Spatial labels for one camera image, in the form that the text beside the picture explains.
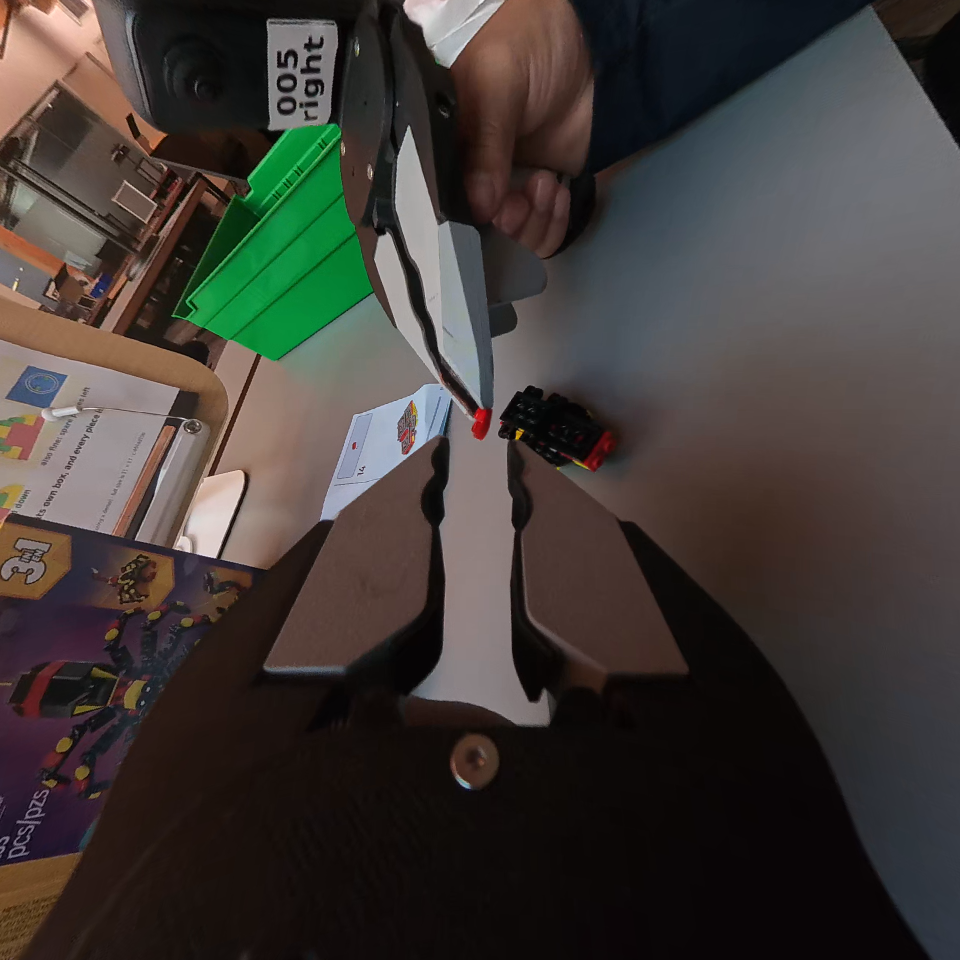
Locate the white rounded flat object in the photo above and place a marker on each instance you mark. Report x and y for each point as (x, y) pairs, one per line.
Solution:
(219, 510)

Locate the purple lego set box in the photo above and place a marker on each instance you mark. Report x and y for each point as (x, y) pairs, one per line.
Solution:
(90, 675)

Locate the green plastic bin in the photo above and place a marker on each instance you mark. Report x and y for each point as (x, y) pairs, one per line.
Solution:
(285, 247)

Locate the wooden shelving unit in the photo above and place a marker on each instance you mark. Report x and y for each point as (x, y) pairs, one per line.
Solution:
(150, 277)

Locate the person's right hand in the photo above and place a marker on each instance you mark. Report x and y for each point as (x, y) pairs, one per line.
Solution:
(525, 97)

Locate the black red lego assembly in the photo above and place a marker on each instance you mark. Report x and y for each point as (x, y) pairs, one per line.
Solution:
(555, 429)

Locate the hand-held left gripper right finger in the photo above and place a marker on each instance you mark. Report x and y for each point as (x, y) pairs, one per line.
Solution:
(592, 592)

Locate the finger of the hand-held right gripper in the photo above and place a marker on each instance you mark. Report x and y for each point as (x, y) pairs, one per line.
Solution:
(401, 300)
(465, 315)

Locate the lego instruction booklet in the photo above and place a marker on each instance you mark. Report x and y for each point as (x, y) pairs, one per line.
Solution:
(375, 442)

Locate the person's right forearm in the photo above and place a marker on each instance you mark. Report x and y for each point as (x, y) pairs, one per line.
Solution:
(712, 60)

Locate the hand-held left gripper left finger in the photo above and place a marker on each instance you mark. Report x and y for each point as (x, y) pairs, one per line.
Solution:
(360, 577)

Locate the printed instruction sheet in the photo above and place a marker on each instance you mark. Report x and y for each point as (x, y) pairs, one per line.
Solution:
(90, 450)

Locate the small red lego piece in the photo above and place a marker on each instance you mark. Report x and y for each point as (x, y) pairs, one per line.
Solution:
(481, 422)

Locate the wooden clipboard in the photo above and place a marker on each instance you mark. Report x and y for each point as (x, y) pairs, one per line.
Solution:
(214, 390)

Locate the silver clipboard clip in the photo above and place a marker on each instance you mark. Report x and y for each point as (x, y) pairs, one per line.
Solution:
(176, 480)

